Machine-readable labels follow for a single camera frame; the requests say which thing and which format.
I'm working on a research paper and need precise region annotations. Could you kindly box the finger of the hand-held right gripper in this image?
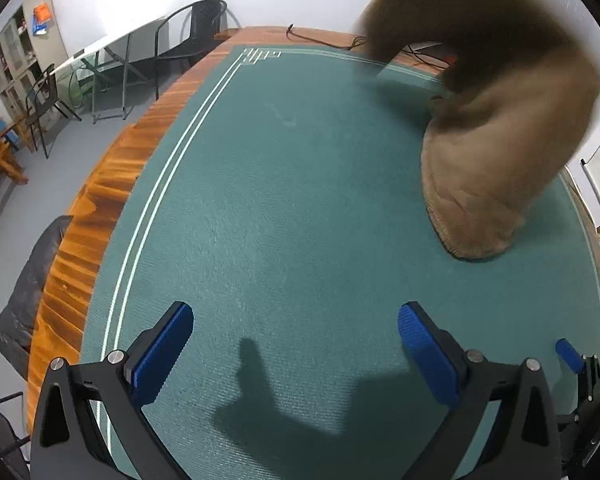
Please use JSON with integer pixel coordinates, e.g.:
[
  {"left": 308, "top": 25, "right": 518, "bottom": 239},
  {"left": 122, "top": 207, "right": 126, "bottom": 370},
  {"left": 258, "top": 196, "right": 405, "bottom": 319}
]
[{"left": 555, "top": 338, "right": 600, "bottom": 403}]

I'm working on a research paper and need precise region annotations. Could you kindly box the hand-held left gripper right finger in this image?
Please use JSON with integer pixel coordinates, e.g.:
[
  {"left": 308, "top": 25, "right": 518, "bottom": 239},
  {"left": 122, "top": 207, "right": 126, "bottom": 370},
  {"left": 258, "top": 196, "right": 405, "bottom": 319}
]
[{"left": 397, "top": 301, "right": 563, "bottom": 480}]

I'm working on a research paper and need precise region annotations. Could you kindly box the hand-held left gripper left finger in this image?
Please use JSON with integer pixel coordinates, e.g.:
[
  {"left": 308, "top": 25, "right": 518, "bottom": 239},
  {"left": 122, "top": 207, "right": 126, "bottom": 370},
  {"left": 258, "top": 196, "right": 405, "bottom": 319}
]
[{"left": 30, "top": 301, "right": 196, "bottom": 480}]

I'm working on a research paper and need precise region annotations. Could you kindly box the brown fleece cloth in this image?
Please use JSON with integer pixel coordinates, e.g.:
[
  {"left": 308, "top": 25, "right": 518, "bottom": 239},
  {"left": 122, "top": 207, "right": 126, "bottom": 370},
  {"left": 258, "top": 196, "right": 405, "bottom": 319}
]
[{"left": 355, "top": 0, "right": 600, "bottom": 263}]

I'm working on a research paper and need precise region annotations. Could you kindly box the black plastic bag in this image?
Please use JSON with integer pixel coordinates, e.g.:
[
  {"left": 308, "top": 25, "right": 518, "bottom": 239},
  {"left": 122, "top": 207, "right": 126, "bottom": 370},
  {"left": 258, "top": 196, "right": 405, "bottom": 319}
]
[{"left": 0, "top": 215, "right": 75, "bottom": 377}]

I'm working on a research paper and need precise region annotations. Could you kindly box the black mesh chair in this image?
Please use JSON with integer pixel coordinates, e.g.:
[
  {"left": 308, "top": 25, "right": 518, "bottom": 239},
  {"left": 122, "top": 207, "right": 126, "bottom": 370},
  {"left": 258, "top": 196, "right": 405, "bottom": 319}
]
[{"left": 0, "top": 392, "right": 33, "bottom": 478}]

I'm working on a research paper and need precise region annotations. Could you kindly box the green table mat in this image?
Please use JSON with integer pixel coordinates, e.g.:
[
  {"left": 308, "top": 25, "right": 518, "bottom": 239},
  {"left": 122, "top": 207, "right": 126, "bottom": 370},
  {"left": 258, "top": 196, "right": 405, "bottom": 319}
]
[{"left": 80, "top": 44, "right": 600, "bottom": 480}]

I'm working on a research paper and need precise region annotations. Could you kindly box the wooden chair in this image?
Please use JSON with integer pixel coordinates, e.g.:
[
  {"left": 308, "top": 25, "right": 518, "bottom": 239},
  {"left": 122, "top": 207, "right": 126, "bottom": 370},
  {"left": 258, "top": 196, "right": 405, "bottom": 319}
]
[{"left": 0, "top": 95, "right": 31, "bottom": 196}]

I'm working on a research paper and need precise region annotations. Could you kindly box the black folding chair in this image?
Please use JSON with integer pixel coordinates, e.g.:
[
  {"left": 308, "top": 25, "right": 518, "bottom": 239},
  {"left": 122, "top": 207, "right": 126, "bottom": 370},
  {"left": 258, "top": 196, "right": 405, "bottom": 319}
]
[{"left": 24, "top": 63, "right": 82, "bottom": 159}]

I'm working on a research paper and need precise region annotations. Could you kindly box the beige storage cabinet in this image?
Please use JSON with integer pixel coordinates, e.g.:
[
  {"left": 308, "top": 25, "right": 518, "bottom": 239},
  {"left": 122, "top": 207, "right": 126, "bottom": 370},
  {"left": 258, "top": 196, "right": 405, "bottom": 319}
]
[{"left": 0, "top": 0, "right": 70, "bottom": 111}]

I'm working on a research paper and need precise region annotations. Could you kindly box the black metal armchair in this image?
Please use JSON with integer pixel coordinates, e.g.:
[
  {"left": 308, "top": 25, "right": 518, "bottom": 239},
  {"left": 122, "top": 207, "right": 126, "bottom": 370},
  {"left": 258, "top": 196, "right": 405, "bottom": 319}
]
[{"left": 154, "top": 0, "right": 229, "bottom": 102}]

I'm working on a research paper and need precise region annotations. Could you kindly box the black table cable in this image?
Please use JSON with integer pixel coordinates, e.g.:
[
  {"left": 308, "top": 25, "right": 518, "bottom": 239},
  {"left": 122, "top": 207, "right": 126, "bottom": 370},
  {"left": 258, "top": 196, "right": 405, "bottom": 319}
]
[{"left": 285, "top": 24, "right": 456, "bottom": 70}]

